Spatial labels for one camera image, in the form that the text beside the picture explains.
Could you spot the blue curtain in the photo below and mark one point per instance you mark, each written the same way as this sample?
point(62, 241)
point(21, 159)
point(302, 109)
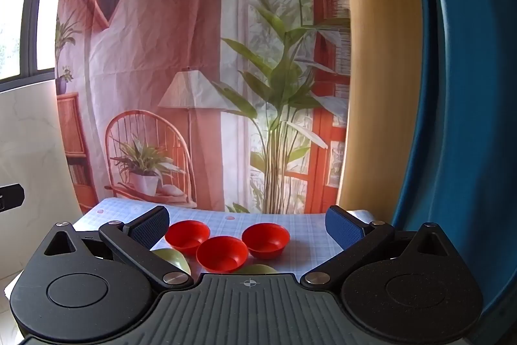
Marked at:
point(464, 106)

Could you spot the blue checked tablecloth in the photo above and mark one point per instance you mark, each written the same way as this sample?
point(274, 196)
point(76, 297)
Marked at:
point(307, 240)

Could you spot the dark window frame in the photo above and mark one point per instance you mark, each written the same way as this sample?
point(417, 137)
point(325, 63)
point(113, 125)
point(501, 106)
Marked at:
point(30, 5)

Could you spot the green bowl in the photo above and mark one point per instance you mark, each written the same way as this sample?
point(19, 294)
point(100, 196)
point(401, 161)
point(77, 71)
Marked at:
point(174, 258)
point(256, 269)

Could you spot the green bowl front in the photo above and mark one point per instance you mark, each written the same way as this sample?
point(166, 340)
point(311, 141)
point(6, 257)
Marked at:
point(256, 269)

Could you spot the yellow wooden panel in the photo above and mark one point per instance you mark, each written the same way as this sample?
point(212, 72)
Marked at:
point(379, 66)

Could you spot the red plastic bowl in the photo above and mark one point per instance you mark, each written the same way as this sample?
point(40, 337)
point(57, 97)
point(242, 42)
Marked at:
point(266, 240)
point(222, 254)
point(186, 234)

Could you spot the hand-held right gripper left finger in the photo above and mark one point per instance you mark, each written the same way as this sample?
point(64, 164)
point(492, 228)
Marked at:
point(148, 227)

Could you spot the printed room backdrop cloth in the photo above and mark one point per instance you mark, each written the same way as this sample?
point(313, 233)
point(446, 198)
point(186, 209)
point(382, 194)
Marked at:
point(169, 46)

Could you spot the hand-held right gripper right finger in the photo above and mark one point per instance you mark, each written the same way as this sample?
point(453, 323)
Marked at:
point(344, 228)

